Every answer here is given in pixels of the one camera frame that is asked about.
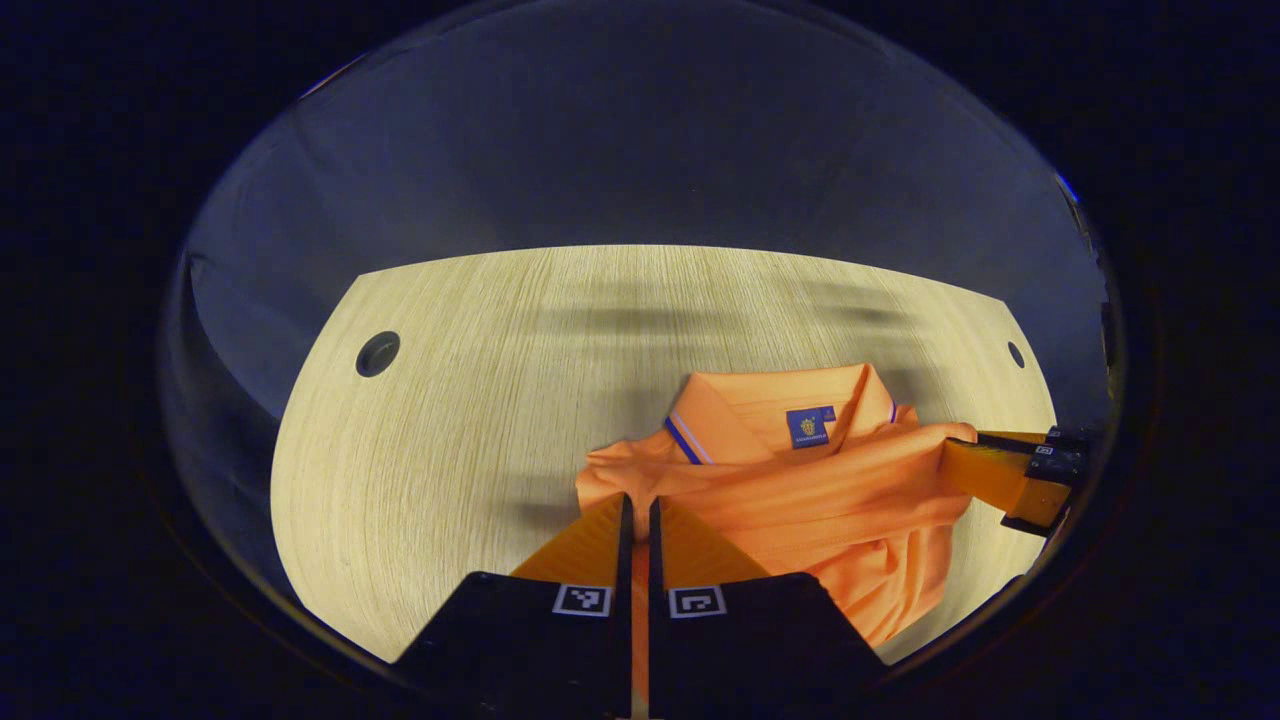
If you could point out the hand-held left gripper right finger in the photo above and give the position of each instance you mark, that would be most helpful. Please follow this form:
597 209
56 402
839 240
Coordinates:
655 545

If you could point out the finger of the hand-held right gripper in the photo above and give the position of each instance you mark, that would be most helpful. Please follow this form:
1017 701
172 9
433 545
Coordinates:
1000 480
1065 440

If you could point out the orange T-shirt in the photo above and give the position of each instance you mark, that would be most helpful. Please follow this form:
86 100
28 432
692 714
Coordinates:
800 500

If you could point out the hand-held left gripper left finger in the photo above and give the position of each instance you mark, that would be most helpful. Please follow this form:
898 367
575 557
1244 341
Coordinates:
627 545

